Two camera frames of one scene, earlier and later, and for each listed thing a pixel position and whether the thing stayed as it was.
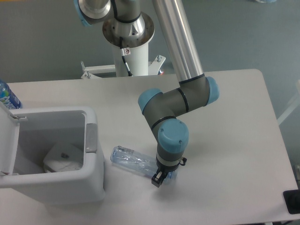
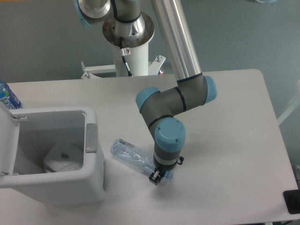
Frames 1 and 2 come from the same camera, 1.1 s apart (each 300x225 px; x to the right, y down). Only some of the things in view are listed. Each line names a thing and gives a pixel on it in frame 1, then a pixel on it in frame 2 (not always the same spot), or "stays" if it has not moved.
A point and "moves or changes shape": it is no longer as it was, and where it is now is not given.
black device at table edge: x=292 y=198 stays
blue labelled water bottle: x=7 y=97 stays
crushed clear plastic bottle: x=142 y=163 moves or changes shape
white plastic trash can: x=41 y=128 stays
